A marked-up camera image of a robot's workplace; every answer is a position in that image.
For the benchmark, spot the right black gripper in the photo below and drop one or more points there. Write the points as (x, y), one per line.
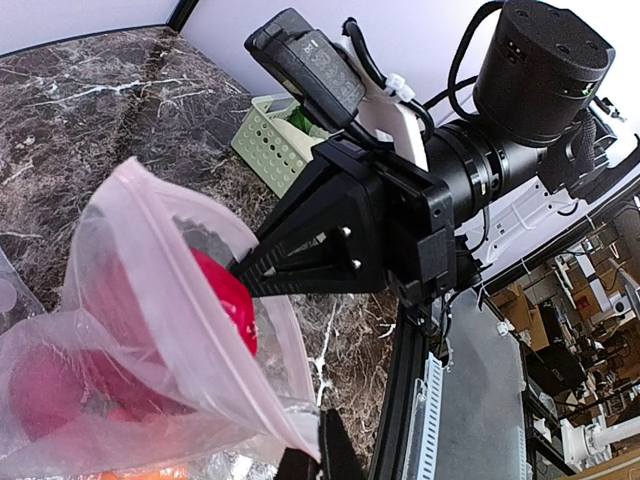
(355, 221)

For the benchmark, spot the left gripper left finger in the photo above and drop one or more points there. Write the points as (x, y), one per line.
(297, 465)

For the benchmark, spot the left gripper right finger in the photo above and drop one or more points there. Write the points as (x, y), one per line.
(338, 458)

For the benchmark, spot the small red tomato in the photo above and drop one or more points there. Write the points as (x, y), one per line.
(233, 296)

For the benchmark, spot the orange persimmon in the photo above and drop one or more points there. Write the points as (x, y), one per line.
(176, 472)

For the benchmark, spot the dotted zip bag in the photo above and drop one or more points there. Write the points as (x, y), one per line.
(134, 291)

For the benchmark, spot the red apple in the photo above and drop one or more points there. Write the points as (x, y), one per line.
(49, 389)

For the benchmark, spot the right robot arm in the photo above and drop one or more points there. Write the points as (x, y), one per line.
(521, 84)

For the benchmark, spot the lower clear zip bag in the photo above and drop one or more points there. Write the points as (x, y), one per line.
(17, 300)

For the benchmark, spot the pale green perforated basket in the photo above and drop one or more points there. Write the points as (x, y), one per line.
(274, 149)

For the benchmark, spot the white slotted cable duct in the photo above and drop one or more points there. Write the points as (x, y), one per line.
(422, 442)

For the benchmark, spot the black front rail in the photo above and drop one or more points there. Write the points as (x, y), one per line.
(415, 333)

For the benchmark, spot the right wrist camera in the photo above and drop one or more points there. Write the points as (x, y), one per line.
(339, 86)

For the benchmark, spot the right black frame post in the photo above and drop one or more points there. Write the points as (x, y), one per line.
(181, 14)

